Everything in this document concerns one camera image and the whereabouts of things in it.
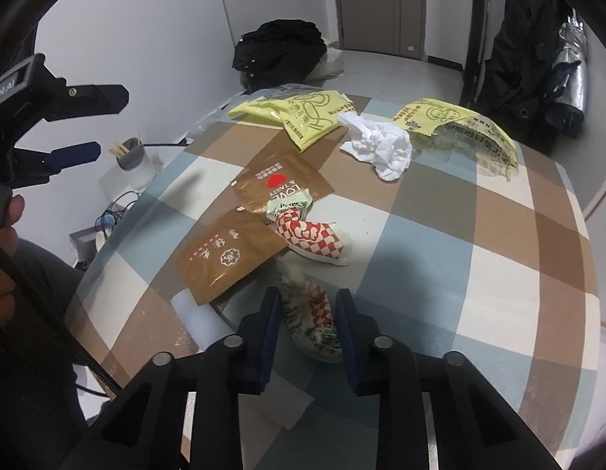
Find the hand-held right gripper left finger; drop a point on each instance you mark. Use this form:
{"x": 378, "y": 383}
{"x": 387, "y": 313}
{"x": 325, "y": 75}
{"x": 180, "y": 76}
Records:
{"x": 271, "y": 333}

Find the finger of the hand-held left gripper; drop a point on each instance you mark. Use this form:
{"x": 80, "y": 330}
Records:
{"x": 78, "y": 154}
{"x": 97, "y": 98}

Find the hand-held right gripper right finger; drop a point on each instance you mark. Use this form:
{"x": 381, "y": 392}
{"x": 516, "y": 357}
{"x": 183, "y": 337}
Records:
{"x": 347, "y": 342}

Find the red white checked wrapper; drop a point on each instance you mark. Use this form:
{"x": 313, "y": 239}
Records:
{"x": 313, "y": 313}
{"x": 313, "y": 240}

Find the brown packet with red heart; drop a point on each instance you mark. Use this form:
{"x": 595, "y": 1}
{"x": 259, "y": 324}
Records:
{"x": 283, "y": 176}

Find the person's left hand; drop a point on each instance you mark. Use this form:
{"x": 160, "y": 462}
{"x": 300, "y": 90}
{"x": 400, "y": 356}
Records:
{"x": 2, "y": 293}

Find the grey cup with sticks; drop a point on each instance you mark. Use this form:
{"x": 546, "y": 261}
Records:
{"x": 131, "y": 159}

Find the white cup with sticks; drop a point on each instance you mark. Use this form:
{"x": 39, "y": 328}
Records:
{"x": 144, "y": 176}

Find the brown packet with white flower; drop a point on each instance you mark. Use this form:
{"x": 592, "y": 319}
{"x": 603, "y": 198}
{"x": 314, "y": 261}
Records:
{"x": 224, "y": 259}

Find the checked tablecloth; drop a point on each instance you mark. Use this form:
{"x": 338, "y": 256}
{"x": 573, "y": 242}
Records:
{"x": 430, "y": 254}

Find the small green wrapper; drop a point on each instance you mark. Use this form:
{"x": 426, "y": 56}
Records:
{"x": 288, "y": 203}

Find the black jacket heap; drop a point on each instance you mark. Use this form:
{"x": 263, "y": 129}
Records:
{"x": 278, "y": 49}

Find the crumpled white tissue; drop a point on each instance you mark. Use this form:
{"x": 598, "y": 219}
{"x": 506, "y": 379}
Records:
{"x": 381, "y": 149}

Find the yellow bread bag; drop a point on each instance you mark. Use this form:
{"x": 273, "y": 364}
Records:
{"x": 308, "y": 117}
{"x": 430, "y": 115}

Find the white cloth bag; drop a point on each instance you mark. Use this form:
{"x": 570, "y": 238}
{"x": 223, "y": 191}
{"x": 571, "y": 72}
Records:
{"x": 332, "y": 66}

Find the person's dark trousers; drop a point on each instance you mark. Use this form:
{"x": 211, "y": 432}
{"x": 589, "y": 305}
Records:
{"x": 34, "y": 401}

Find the brown door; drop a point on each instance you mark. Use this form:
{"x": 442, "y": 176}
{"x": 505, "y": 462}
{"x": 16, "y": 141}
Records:
{"x": 371, "y": 10}

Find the black bag on chair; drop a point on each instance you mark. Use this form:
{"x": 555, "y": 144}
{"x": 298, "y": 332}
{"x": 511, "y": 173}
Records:
{"x": 523, "y": 58}

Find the silver bag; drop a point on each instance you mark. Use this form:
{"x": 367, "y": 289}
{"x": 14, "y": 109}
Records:
{"x": 572, "y": 83}

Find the black upright post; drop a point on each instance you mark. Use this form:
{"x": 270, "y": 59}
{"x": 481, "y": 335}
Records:
{"x": 474, "y": 34}

